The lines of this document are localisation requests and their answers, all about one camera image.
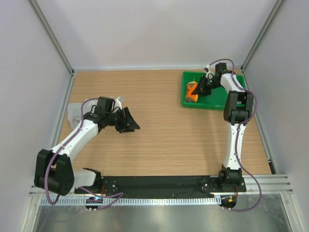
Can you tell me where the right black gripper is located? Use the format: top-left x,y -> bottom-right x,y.
191,75 -> 221,97

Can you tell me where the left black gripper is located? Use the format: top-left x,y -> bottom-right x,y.
106,107 -> 140,133

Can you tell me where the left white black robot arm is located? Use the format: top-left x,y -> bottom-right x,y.
34,97 -> 140,196

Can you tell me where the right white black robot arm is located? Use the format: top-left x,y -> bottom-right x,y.
190,59 -> 255,191

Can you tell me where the green plastic tray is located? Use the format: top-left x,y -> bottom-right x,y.
181,71 -> 249,111

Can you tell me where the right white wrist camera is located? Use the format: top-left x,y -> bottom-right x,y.
204,65 -> 214,75

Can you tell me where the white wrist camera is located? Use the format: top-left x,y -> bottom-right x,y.
114,97 -> 124,110
204,65 -> 214,75

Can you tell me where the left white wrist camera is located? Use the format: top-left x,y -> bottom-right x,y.
114,97 -> 124,110

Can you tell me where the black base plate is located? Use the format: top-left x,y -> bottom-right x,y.
74,175 -> 247,197

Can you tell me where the white slotted cable duct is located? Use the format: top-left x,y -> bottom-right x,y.
40,196 -> 222,206

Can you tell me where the aluminium frame rail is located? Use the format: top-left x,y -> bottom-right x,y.
28,173 -> 294,198

